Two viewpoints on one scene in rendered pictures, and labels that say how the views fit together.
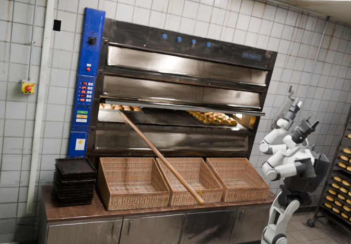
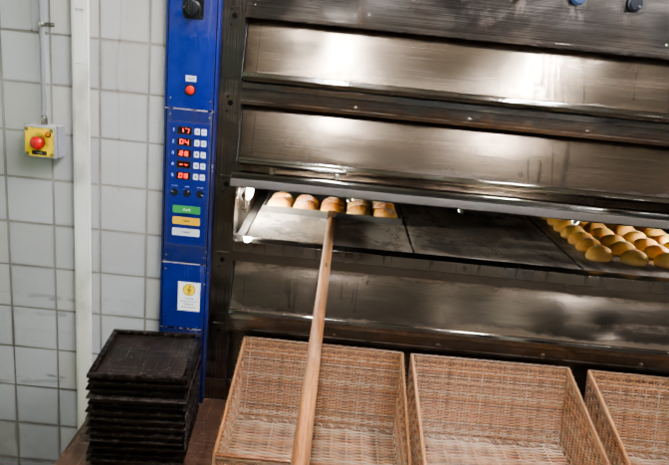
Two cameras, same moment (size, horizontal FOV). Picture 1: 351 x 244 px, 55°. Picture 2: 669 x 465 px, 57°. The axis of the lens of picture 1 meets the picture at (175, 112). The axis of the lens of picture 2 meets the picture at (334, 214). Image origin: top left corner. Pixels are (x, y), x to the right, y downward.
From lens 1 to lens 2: 146 cm
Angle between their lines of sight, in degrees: 27
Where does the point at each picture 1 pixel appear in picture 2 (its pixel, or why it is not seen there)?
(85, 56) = (180, 55)
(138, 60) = (336, 62)
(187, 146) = (516, 326)
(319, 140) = not seen: outside the picture
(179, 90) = (481, 151)
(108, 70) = (253, 94)
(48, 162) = not seen: hidden behind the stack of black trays
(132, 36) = not seen: outside the picture
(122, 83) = (296, 131)
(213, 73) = (600, 95)
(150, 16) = not seen: outside the picture
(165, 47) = (424, 17)
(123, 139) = (310, 292)
